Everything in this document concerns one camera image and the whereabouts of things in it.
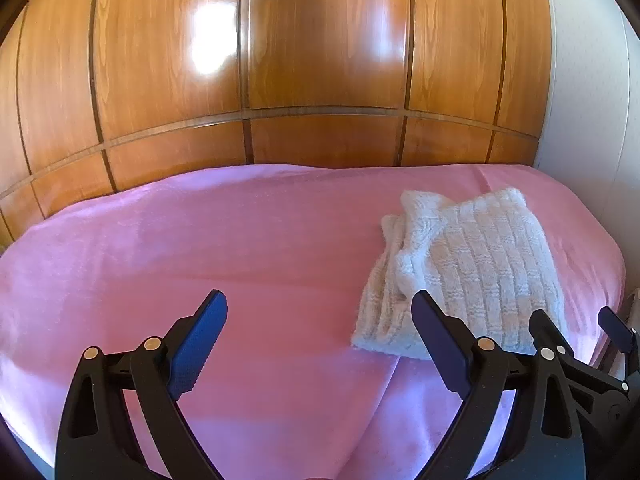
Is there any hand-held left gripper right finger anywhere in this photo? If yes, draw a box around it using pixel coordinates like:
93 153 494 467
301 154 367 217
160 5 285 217
410 289 586 480

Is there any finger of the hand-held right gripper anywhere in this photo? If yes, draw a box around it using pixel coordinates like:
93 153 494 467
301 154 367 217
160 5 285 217
529 309 629 402
598 306 640 382

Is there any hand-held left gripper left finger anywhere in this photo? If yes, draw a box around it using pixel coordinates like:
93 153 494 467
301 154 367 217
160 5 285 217
54 288 229 480

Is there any white knitted sweater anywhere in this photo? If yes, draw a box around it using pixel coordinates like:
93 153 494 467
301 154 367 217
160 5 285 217
350 187 568 362

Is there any pink blanket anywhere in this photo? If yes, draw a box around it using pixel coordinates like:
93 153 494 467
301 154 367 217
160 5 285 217
0 162 628 480

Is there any wooden wardrobe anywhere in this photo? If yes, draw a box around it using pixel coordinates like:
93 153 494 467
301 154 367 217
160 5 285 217
0 0 556 256

